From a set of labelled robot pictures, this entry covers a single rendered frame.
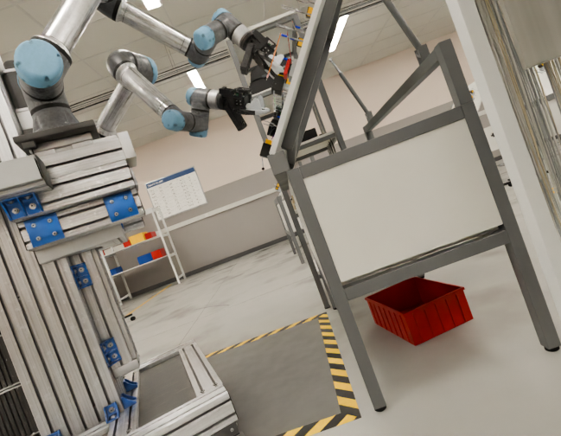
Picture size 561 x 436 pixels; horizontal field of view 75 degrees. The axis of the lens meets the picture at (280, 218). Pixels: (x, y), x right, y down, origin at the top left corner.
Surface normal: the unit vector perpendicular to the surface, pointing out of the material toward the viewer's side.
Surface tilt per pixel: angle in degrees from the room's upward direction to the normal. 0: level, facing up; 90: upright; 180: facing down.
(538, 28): 90
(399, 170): 90
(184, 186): 90
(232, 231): 90
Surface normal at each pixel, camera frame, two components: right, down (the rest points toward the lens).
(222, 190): 0.03, 0.00
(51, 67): 0.44, -0.04
